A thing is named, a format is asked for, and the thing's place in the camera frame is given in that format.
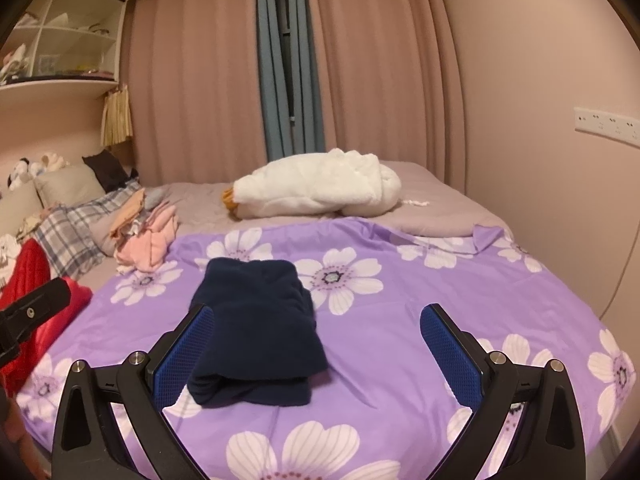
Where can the purple floral blanket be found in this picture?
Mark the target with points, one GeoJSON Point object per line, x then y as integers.
{"type": "Point", "coordinates": [375, 320]}

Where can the pink curtain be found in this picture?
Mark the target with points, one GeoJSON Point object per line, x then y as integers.
{"type": "Point", "coordinates": [385, 85]}
{"type": "Point", "coordinates": [200, 85]}

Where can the yellow tassel hanging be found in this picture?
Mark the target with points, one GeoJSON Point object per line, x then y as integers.
{"type": "Point", "coordinates": [117, 117]}

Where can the dark brown pillow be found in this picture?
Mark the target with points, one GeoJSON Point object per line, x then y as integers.
{"type": "Point", "coordinates": [107, 170]}

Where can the large beige pillow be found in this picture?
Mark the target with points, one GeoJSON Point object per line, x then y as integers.
{"type": "Point", "coordinates": [17, 210]}

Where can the red quilted garment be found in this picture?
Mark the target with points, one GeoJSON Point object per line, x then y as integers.
{"type": "Point", "coordinates": [32, 270]}

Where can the pale plush toy on shelf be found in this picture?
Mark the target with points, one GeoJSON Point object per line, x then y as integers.
{"type": "Point", "coordinates": [14, 62]}

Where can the white wall socket strip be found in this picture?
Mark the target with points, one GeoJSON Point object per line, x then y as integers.
{"type": "Point", "coordinates": [605, 124]}

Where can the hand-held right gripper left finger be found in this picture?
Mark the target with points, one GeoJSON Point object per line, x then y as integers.
{"type": "Point", "coordinates": [184, 355]}

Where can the cream plush toy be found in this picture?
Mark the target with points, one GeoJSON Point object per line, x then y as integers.
{"type": "Point", "coordinates": [52, 160]}

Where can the blue-grey curtain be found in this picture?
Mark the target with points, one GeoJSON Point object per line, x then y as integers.
{"type": "Point", "coordinates": [270, 85]}

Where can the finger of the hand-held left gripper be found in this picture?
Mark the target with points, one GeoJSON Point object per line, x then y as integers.
{"type": "Point", "coordinates": [42, 302]}

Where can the navy fleece jacket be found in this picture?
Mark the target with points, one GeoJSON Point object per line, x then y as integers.
{"type": "Point", "coordinates": [255, 320]}

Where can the pile of pink clothes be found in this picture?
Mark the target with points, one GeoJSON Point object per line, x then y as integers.
{"type": "Point", "coordinates": [150, 240]}

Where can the white crumpled clothes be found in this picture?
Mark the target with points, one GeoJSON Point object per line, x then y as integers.
{"type": "Point", "coordinates": [9, 250]}

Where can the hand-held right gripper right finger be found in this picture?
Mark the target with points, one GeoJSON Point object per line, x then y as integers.
{"type": "Point", "coordinates": [452, 355]}

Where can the white wall shelf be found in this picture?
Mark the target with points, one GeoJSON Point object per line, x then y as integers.
{"type": "Point", "coordinates": [50, 85]}

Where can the grey bed sheet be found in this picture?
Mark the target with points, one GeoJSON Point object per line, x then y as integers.
{"type": "Point", "coordinates": [435, 210]}

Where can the white goose plush toy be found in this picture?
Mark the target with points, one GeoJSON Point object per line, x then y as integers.
{"type": "Point", "coordinates": [310, 185]}

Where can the small white tissue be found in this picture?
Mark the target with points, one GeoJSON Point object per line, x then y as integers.
{"type": "Point", "coordinates": [416, 202]}

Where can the small beige pillow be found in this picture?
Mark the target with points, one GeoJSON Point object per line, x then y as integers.
{"type": "Point", "coordinates": [70, 185]}

